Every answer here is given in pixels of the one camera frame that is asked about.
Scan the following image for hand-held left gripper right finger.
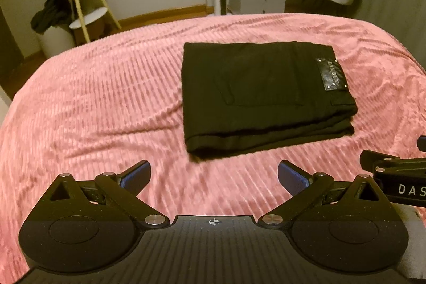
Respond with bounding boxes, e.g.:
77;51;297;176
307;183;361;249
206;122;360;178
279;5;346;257
259;160;387;227

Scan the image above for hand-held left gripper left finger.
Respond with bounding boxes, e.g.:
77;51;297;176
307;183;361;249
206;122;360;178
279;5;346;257
44;160;169;227

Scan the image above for black pants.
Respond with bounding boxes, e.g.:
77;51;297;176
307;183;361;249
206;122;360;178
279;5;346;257
181;41;359;161

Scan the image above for person's right forearm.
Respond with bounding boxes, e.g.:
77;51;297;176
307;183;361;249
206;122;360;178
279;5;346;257
398;204;426;280

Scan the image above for pink ribbed blanket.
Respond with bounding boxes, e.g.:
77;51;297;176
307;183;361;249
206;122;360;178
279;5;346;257
0;13;426;274

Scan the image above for white round bin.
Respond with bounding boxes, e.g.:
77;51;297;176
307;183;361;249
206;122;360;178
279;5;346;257
39;23;76;59

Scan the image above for round gold-legged side table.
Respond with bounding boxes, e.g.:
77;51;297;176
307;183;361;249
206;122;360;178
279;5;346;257
53;0;122;44

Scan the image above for black clothes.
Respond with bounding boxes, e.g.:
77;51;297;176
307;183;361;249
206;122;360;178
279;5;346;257
31;0;76;35

